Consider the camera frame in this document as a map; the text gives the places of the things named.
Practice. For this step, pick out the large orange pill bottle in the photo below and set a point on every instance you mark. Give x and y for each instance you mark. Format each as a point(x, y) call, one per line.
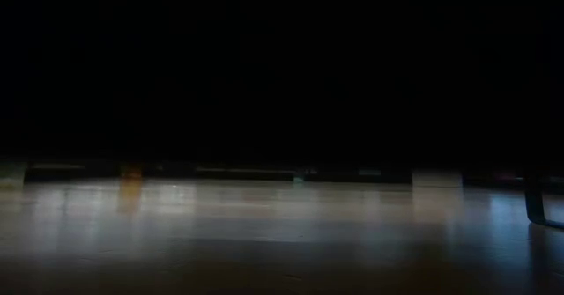
point(131, 172)

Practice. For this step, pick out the green plant in white pot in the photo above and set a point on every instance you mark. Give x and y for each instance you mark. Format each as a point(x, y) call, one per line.
point(436, 178)

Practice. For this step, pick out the black curved bar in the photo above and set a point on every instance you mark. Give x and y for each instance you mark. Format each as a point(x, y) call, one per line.
point(534, 207)

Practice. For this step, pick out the black aluminium table frame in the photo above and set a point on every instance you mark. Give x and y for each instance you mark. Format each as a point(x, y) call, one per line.
point(198, 176)

